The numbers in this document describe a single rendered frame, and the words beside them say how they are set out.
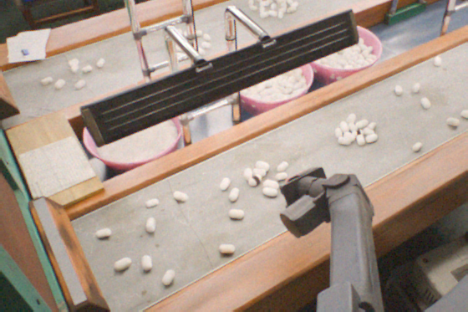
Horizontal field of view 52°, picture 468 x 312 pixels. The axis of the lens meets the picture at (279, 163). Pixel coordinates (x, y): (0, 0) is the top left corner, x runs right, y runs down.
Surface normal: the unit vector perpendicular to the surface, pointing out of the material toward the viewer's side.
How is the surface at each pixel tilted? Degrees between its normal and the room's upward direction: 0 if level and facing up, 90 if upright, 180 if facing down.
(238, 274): 0
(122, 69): 0
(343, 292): 43
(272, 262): 0
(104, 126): 58
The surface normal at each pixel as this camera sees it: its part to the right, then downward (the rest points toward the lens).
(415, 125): 0.01, -0.67
